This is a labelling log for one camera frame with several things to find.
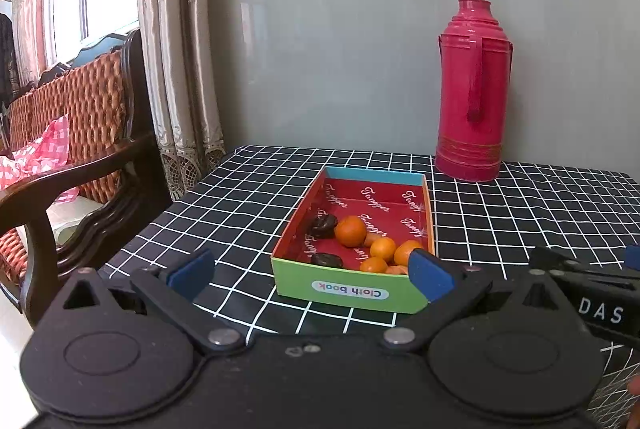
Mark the pink checkered cloth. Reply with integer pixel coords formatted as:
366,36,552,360
0,116,81,204

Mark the person's right hand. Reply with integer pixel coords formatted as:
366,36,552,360
627,376,640,429

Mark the black white grid tablecloth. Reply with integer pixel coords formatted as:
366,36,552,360
97,145,640,429

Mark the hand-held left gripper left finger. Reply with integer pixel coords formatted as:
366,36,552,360
61,248,247,355

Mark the pale seat cushion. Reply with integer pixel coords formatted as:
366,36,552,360
47,198,110,246

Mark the red cardboard box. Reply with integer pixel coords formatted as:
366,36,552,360
271,166,435,315

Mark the large orange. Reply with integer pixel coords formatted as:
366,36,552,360
334,215,368,247

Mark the red thermos flask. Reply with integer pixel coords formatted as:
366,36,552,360
434,0,515,183

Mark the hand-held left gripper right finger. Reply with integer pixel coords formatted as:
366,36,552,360
381,249,570,354

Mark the wooden sofa with woven back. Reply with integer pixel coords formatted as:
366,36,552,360
0,29,173,327

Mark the beige satin curtain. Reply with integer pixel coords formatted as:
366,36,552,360
135,0,226,202

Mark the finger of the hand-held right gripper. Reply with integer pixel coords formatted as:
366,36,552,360
529,245,640,283

